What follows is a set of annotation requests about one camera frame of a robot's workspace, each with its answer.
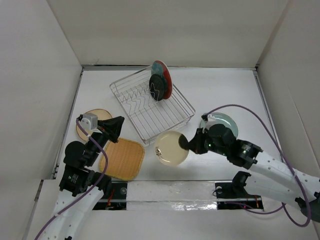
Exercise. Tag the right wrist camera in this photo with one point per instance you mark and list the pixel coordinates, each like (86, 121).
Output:
(208, 120)

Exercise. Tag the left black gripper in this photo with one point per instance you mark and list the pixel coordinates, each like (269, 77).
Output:
(113, 124)

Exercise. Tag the light green flower bowl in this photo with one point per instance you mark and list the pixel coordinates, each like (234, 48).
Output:
(226, 120)

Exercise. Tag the red and teal floral plate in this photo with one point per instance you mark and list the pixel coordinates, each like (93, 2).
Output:
(158, 67)

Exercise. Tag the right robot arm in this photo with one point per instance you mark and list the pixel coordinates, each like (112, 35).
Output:
(263, 176)

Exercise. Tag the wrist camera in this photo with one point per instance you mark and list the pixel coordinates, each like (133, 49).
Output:
(208, 120)
(88, 121)

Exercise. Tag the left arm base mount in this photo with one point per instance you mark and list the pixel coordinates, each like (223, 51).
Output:
(116, 200)

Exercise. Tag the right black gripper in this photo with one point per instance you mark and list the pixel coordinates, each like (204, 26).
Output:
(194, 144)

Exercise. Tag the gold rimmed cream plate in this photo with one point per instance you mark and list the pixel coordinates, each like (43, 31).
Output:
(168, 150)

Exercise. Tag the small black plate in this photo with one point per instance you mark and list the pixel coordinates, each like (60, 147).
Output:
(157, 87)

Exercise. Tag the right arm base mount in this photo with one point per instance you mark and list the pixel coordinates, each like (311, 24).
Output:
(231, 195)

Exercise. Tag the wire dish rack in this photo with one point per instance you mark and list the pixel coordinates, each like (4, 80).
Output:
(148, 116)

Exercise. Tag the woven bamboo square tray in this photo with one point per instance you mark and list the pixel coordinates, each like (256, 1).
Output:
(124, 159)

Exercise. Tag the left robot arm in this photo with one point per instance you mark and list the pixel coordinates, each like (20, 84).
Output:
(81, 188)

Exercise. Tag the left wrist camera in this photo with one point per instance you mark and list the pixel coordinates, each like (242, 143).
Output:
(88, 121)

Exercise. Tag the round wooden plate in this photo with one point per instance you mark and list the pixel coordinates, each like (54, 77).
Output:
(102, 114)

